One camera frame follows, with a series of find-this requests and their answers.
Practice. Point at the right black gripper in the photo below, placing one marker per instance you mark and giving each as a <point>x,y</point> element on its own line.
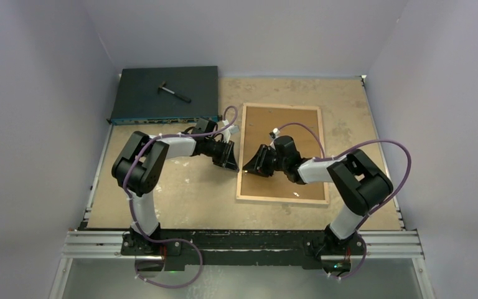
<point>257,164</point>

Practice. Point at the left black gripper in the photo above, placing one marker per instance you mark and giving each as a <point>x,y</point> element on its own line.
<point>226,158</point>

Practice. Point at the brown backing board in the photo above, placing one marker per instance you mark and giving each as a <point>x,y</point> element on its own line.
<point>282,190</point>

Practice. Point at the wooden picture frame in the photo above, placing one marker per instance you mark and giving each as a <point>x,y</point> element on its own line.
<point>241,181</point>

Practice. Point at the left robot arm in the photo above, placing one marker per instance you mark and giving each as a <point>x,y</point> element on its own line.
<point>138,167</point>

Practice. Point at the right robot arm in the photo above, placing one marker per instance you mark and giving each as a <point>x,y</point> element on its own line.
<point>361,184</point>

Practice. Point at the small black hammer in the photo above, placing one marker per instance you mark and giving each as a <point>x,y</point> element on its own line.
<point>162,87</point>

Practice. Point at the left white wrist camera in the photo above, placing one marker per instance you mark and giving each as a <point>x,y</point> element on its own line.
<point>232,129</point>

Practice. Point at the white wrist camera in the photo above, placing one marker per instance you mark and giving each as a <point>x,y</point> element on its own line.
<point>232,129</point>
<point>274,134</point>

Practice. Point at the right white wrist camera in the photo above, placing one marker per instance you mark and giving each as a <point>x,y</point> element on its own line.
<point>274,134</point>

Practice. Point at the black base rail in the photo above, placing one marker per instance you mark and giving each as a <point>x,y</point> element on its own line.
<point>308,249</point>

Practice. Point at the dark network switch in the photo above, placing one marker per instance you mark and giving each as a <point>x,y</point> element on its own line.
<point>138,101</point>

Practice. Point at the aluminium extrusion rail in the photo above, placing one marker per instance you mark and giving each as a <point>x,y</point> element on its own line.
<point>380,244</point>

